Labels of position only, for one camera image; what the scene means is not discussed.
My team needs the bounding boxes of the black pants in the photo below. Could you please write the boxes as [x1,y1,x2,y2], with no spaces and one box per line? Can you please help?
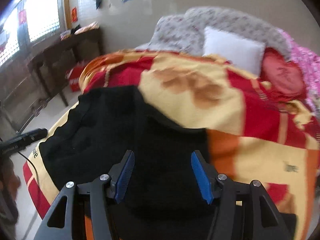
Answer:
[38,85,297,240]

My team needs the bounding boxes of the red yellow orange blanket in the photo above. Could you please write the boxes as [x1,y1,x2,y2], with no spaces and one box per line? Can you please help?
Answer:
[23,50,319,239]

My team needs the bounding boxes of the dark wooden table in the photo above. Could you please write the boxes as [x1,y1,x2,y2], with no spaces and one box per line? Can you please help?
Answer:
[28,28,104,107]

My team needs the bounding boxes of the red shopping bag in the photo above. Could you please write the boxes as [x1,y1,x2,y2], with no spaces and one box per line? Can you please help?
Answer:
[65,61,89,92]

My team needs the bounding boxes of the red heart cushion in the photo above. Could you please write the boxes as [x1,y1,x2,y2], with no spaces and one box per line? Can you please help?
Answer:
[259,47,306,102]

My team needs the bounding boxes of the white pillow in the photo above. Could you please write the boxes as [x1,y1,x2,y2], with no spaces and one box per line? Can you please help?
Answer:
[203,26,266,76]

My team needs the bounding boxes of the window with grille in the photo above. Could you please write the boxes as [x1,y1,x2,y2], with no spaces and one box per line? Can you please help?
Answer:
[1,0,60,64]

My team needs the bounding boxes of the grey floral quilt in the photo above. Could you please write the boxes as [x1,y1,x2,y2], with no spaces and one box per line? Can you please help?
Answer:
[137,7,291,60]

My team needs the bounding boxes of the pink patterned quilt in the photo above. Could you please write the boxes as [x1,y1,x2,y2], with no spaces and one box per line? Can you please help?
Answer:
[278,29,320,114]

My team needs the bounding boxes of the black cable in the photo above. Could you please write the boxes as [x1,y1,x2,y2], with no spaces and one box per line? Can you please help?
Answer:
[17,151,42,188]

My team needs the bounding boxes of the red wall decoration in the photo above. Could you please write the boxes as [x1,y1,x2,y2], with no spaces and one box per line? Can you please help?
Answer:
[71,7,78,23]

